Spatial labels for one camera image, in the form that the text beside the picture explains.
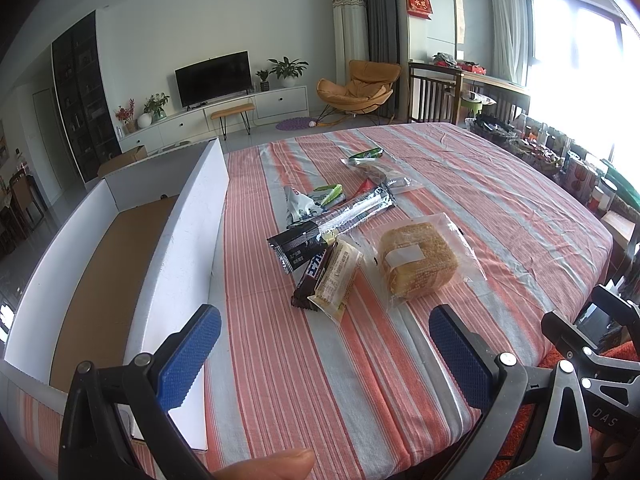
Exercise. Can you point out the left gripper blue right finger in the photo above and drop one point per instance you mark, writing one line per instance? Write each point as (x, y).
(556, 443)

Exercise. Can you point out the black flat television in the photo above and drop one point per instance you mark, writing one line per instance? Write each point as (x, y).
(203, 81)

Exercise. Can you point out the green candy tube pack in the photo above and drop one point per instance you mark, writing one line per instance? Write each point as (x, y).
(370, 154)

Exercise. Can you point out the dining table with chairs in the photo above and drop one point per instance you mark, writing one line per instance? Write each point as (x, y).
(22, 208)

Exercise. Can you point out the green plant white vase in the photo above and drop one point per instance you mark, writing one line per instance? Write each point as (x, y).
(153, 110)

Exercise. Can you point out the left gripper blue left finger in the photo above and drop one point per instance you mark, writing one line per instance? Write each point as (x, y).
(95, 443)

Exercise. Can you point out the long black biscuit pack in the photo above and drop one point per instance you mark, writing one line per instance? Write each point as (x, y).
(299, 244)

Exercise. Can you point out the white cardboard box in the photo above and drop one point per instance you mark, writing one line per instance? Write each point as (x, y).
(128, 268)

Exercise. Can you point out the orange red blanket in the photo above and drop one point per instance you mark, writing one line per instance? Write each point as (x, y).
(517, 434)

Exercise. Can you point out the large potted green plant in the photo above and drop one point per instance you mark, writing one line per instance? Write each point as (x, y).
(287, 70)

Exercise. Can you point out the bread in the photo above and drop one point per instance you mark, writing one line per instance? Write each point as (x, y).
(413, 258)

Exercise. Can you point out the black display cabinet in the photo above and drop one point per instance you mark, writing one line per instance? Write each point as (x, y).
(79, 91)

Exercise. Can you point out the green white packet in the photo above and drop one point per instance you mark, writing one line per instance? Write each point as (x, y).
(327, 195)

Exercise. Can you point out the red flowers in vase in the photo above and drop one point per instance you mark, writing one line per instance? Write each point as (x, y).
(125, 115)

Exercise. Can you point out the small potted plant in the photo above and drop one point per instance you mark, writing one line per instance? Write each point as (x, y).
(263, 76)

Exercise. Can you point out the white standing air conditioner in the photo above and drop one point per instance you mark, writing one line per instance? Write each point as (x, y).
(350, 35)

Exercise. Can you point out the brown cardboard box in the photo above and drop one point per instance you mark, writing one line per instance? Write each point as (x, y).
(123, 160)

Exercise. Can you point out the white tv cabinet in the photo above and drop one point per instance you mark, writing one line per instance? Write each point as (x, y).
(271, 107)

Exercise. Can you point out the clear bag of biscuits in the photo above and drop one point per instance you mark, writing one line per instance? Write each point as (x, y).
(396, 182)

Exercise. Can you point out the striped red grey tablecloth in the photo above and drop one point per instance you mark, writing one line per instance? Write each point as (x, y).
(370, 396)

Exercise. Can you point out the orange lounge chair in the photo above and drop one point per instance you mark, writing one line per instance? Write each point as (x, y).
(370, 85)

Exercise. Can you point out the small wooden bench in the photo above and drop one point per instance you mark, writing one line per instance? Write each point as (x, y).
(242, 111)

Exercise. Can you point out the cluttered side shelf items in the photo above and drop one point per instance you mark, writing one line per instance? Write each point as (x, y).
(582, 179)

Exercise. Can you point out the white window curtain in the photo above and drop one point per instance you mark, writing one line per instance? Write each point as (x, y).
(510, 58)

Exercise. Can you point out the dark wooden railing crib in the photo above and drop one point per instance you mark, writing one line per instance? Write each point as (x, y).
(436, 94)

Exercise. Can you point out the beige wafer snack pack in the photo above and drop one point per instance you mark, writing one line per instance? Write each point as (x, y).
(332, 291)

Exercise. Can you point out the dark chocolate bar wrapper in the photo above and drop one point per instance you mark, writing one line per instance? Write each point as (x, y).
(306, 286)

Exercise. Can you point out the red wall hanging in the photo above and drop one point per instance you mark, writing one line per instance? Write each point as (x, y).
(420, 9)

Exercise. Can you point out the person's left hand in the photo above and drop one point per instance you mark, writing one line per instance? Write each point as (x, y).
(288, 465)

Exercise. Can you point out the dark grey curtain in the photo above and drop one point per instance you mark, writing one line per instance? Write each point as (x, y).
(387, 44)

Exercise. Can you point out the purple round floor mat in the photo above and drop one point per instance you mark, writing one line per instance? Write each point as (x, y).
(296, 123)

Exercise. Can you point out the red snack pack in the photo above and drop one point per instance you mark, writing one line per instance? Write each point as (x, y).
(366, 187)

